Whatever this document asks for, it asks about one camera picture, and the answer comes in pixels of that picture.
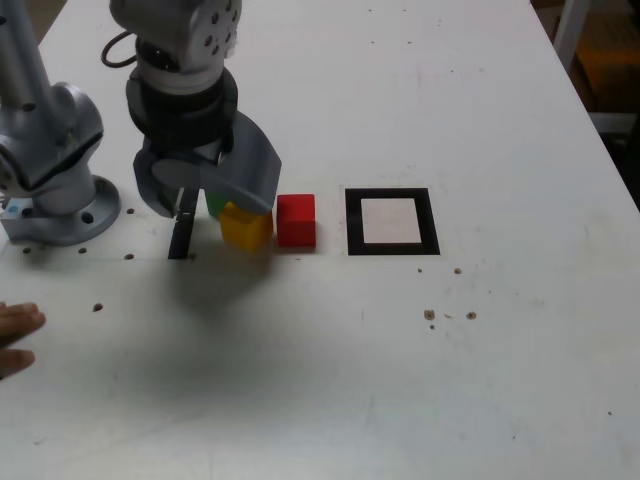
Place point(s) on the red cube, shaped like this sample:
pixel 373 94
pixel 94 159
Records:
pixel 295 225

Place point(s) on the white metal frame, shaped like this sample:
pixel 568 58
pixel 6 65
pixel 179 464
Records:
pixel 567 30

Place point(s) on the black tape square outline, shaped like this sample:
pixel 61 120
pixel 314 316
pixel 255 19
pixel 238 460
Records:
pixel 352 225

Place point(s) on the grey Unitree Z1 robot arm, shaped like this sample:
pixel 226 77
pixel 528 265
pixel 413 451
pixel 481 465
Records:
pixel 50 125

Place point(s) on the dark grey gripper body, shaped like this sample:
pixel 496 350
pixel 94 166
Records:
pixel 200 155

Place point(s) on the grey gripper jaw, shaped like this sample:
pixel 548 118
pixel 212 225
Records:
pixel 255 165

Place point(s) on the yellow cube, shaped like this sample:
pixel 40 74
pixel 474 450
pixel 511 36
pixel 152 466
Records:
pixel 242 230

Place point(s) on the person's hand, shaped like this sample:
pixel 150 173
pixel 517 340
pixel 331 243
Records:
pixel 17 320

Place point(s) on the green cube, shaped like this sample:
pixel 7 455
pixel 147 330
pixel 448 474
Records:
pixel 215 205

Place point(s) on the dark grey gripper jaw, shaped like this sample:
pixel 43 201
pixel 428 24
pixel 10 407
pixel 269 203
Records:
pixel 155 195

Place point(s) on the black tape strip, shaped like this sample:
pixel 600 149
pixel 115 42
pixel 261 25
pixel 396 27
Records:
pixel 179 240

